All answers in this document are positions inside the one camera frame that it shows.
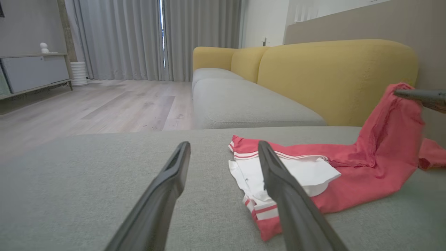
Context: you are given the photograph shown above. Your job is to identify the medium grey sofa seat cushion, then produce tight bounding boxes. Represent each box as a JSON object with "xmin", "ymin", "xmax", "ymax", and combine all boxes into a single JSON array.
[{"xmin": 193, "ymin": 78, "xmax": 327, "ymax": 130}]

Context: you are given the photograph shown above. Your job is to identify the narrow yellow sofa backrest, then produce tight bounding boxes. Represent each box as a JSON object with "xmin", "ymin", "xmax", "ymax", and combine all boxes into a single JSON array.
[{"xmin": 231, "ymin": 46, "xmax": 270, "ymax": 83}]

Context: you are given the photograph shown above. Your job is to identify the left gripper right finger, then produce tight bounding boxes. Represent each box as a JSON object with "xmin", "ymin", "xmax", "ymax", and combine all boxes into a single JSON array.
[{"xmin": 258, "ymin": 140, "xmax": 349, "ymax": 251}]

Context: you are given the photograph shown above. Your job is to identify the wide yellow sofa backrest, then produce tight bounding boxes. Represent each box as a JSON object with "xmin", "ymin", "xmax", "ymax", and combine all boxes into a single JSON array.
[{"xmin": 257, "ymin": 39, "xmax": 418, "ymax": 127}]

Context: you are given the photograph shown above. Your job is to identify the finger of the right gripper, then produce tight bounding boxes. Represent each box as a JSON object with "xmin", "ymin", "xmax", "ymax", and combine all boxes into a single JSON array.
[
  {"xmin": 393, "ymin": 89, "xmax": 446, "ymax": 101},
  {"xmin": 420, "ymin": 100, "xmax": 446, "ymax": 114}
]

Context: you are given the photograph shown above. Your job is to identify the small grey sofa seat cushion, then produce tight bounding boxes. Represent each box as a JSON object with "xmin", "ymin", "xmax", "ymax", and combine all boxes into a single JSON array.
[{"xmin": 192, "ymin": 68, "xmax": 244, "ymax": 92}]

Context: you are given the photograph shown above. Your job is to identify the yellow sofa end backrest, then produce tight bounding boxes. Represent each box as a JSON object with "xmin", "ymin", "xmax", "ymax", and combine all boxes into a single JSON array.
[{"xmin": 193, "ymin": 46, "xmax": 239, "ymax": 72}]

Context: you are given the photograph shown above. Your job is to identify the grey curtain panel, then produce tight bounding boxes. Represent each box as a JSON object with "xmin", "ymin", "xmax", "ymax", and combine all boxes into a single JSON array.
[
  {"xmin": 163, "ymin": 0, "xmax": 243, "ymax": 82},
  {"xmin": 64, "ymin": 0, "xmax": 164, "ymax": 81}
]

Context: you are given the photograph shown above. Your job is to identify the red shorts with white band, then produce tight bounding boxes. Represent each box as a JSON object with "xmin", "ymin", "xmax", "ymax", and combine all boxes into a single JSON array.
[{"xmin": 418, "ymin": 138, "xmax": 446, "ymax": 171}]

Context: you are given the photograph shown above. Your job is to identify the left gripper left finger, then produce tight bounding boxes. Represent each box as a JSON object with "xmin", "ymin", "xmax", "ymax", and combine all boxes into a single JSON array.
[{"xmin": 104, "ymin": 141, "xmax": 191, "ymax": 251}]

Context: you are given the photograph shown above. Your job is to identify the low white media cabinet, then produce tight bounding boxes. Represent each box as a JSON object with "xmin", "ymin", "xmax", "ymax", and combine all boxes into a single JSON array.
[{"xmin": 0, "ymin": 52, "xmax": 74, "ymax": 101}]

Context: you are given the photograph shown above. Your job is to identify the large grey sofa seat cushion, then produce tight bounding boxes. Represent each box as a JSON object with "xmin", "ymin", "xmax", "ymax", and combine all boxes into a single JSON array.
[{"xmin": 0, "ymin": 125, "xmax": 446, "ymax": 251}]

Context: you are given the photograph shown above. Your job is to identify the white ribbed pot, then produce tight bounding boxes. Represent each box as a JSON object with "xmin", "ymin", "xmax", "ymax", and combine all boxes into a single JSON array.
[{"xmin": 70, "ymin": 62, "xmax": 88, "ymax": 87}]

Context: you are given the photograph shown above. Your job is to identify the white slatted railing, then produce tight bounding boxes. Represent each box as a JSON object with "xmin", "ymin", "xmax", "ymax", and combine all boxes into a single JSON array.
[{"xmin": 294, "ymin": 3, "xmax": 319, "ymax": 23}]

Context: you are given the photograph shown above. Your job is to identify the brown wooden trunk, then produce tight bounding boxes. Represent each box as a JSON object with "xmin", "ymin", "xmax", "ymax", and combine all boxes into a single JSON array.
[{"xmin": 57, "ymin": 0, "xmax": 78, "ymax": 63}]

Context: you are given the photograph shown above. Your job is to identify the red jersey with black letters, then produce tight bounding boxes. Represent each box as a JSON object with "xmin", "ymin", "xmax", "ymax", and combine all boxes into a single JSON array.
[{"xmin": 228, "ymin": 82, "xmax": 427, "ymax": 242}]

